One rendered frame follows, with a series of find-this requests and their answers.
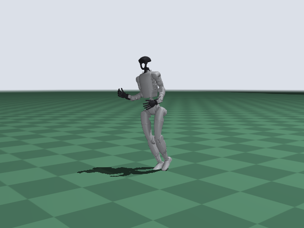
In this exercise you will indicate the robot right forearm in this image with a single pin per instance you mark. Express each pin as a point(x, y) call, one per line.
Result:
point(134, 97)

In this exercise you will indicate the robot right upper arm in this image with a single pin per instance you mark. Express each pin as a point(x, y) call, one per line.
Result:
point(137, 80)

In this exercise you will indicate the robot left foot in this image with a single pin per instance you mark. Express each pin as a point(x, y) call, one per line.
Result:
point(166, 164)

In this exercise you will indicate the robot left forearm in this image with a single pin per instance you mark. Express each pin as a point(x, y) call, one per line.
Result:
point(161, 95)

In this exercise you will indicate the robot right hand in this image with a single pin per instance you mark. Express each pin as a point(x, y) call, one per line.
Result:
point(122, 94)

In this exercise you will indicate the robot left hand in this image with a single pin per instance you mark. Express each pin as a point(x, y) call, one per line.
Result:
point(151, 104)

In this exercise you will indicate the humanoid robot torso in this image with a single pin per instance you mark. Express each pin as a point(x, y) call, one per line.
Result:
point(149, 89)

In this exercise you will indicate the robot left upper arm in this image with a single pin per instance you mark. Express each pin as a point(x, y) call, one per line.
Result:
point(157, 76)

